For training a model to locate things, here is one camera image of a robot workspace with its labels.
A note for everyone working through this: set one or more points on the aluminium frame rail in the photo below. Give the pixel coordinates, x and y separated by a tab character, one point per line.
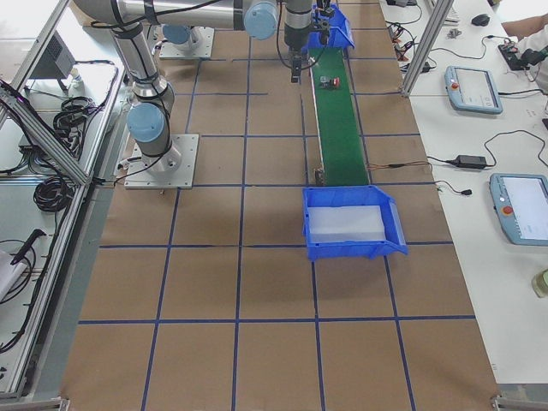
433	27

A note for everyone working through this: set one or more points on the upper teach pendant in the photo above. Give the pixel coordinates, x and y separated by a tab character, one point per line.
472	90

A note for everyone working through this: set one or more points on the black power brick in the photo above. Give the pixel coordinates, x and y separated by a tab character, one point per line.
470	162

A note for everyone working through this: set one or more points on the blue destination bin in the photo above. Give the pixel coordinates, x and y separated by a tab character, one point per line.
348	196

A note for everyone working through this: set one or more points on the green conveyor belt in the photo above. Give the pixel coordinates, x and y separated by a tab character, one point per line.
342	157

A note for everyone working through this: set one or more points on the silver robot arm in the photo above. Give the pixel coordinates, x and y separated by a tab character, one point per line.
260	19
124	19

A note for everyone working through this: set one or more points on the lower teach pendant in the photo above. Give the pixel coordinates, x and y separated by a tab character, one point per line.
520	202

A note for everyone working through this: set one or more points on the person forearm white sleeve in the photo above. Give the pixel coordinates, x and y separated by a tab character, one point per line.
531	33

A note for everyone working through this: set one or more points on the black computer mouse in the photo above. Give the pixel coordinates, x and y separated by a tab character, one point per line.
481	20

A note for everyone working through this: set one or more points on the teach pendant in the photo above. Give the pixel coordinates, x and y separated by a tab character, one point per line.
472	90
520	202

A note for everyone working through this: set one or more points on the blue source bin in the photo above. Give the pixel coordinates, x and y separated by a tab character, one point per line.
340	32

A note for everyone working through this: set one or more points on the white foam pad destination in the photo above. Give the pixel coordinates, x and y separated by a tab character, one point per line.
346	223

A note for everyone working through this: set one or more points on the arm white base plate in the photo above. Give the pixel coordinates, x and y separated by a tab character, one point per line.
175	169
186	43

